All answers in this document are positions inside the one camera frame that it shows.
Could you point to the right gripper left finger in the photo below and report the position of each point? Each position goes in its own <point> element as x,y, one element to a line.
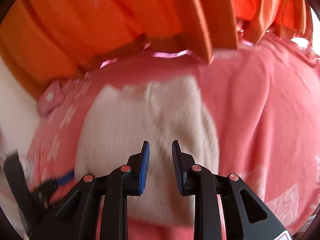
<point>96,208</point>

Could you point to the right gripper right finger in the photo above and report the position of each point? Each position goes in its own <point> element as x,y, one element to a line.
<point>224,205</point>

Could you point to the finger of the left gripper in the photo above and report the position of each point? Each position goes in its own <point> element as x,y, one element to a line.
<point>15,176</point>
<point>58,181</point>

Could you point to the pink sweater with black hearts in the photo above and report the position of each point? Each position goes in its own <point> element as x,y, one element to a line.
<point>120,120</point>

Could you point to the pink pouch with white button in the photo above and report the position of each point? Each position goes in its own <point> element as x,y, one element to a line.
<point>53,97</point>

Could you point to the pink fleece blanket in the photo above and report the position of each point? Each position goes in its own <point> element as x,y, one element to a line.
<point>263,100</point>

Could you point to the orange curtain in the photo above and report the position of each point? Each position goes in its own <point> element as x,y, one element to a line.
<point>44,40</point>

